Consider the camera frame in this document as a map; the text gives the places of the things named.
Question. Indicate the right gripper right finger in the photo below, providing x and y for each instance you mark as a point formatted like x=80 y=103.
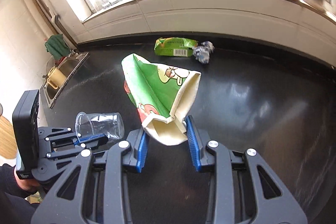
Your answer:
x=243 y=187

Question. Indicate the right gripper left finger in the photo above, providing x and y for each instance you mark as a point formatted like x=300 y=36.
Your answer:
x=93 y=188

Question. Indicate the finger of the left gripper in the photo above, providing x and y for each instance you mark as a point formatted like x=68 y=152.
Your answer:
x=71 y=138
x=50 y=154

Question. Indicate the clear plastic cup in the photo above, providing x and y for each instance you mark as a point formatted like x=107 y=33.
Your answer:
x=91 y=126

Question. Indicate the green cartoon paper bag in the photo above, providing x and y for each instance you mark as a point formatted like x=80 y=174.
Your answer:
x=163 y=96

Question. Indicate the steel kitchen sink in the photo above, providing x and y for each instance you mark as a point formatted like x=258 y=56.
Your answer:
x=68 y=66

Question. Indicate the person left hand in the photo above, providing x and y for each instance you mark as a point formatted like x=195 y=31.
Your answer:
x=28 y=185

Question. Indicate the yellow mug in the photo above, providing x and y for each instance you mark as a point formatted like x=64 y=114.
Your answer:
x=55 y=78

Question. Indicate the green cloth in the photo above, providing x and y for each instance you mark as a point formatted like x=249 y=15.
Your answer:
x=57 y=47

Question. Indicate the green snack packet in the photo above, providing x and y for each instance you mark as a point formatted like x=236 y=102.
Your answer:
x=175 y=47

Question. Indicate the crumpled blue white wrapper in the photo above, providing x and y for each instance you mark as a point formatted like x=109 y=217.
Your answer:
x=202 y=52

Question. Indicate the black camera box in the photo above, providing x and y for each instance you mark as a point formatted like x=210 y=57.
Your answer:
x=24 y=118

